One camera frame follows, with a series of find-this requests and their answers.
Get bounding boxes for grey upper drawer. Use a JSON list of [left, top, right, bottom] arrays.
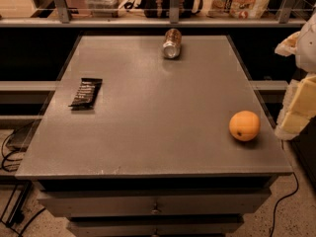
[[38, 189, 271, 218]]

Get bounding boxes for black rxbar chocolate wrapper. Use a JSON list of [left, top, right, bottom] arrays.
[[69, 78, 103, 109]]

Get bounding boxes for colourful snack bag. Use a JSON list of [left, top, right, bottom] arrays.
[[207, 0, 270, 19]]

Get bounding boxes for dark backpack on shelf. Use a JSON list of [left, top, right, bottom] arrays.
[[139, 0, 203, 18]]

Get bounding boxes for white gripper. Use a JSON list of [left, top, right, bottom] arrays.
[[275, 14, 316, 140]]

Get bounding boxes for grey lower drawer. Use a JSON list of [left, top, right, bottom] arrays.
[[67, 216, 244, 237]]

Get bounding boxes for brown soda can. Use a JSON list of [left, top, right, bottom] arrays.
[[163, 29, 182, 59]]

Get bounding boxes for grey drawer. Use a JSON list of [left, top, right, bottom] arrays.
[[38, 189, 271, 218], [67, 216, 244, 237]]

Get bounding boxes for black cables on left floor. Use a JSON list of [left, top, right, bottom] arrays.
[[0, 120, 47, 237]]

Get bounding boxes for orange fruit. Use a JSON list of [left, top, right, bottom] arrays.
[[229, 111, 261, 141]]

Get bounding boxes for black cable on right floor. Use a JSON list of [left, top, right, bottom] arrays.
[[268, 171, 300, 237]]

